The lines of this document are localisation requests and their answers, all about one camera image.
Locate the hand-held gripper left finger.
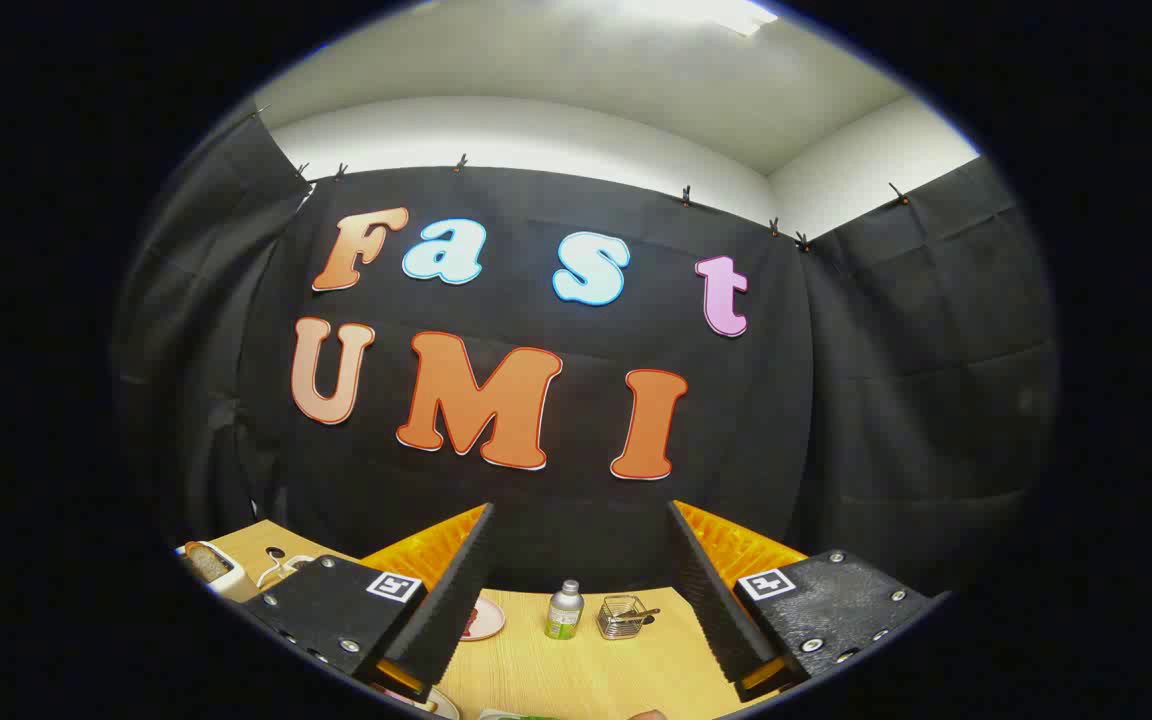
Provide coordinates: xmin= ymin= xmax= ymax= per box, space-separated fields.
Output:
xmin=239 ymin=503 xmax=497 ymax=704

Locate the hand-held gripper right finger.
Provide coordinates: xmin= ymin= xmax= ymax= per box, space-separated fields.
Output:
xmin=667 ymin=499 xmax=942 ymax=703

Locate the toasted white bread slice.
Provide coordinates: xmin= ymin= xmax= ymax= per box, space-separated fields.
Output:
xmin=186 ymin=543 xmax=233 ymax=585

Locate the pink plate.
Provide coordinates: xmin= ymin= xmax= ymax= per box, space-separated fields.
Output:
xmin=460 ymin=597 xmax=507 ymax=642

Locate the white round plate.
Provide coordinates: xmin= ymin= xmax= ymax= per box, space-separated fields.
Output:
xmin=376 ymin=683 xmax=461 ymax=720

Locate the silver bottle with green label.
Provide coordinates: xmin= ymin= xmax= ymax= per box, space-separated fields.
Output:
xmin=545 ymin=579 xmax=585 ymax=641

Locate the white toaster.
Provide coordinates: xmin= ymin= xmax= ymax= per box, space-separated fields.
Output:
xmin=174 ymin=540 xmax=263 ymax=603

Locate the row of black cloth clips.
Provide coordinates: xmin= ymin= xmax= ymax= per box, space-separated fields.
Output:
xmin=251 ymin=100 xmax=912 ymax=253

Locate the metal wire basket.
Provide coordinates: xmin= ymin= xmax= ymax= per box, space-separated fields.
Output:
xmin=596 ymin=595 xmax=649 ymax=641

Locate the white toaster cable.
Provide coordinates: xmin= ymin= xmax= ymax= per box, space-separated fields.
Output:
xmin=256 ymin=552 xmax=317 ymax=591

